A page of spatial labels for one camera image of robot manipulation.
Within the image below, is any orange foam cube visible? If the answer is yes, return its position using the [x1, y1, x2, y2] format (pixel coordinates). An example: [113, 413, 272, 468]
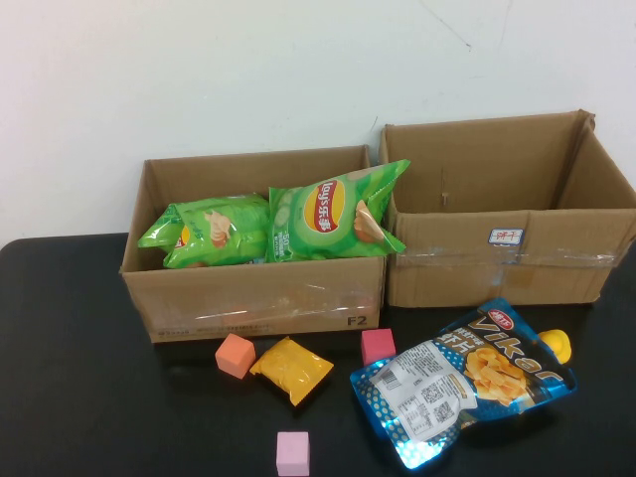
[215, 333, 257, 379]

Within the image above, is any blue Vikar shrimp chips bag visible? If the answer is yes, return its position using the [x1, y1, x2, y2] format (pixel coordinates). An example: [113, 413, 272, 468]
[349, 296, 580, 471]

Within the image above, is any red foam cube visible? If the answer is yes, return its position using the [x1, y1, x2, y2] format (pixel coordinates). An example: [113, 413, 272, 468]
[361, 328, 398, 367]

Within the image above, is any cardboard box with white label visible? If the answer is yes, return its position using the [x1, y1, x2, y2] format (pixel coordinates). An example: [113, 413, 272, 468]
[378, 109, 636, 308]

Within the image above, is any pink foam cube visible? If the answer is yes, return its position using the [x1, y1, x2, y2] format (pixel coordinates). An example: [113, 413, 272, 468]
[275, 430, 310, 477]

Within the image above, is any green Lay's chips bag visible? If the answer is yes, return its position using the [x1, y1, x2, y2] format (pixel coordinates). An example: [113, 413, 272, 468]
[265, 159, 411, 263]

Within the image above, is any white label sticker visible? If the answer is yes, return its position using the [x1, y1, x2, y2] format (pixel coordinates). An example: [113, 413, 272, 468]
[488, 227, 526, 246]

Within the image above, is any yellow rubber duck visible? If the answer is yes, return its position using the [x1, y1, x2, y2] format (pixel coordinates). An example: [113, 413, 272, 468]
[539, 328, 572, 365]

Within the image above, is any crumpled green chips bag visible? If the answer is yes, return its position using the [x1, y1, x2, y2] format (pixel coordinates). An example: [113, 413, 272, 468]
[136, 193, 272, 269]

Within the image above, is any yellow snack packet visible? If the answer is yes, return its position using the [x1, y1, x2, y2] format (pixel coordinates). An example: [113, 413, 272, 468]
[248, 336, 335, 407]

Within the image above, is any cardboard box with F2 print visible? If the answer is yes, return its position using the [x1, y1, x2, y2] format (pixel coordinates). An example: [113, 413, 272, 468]
[118, 144, 388, 344]

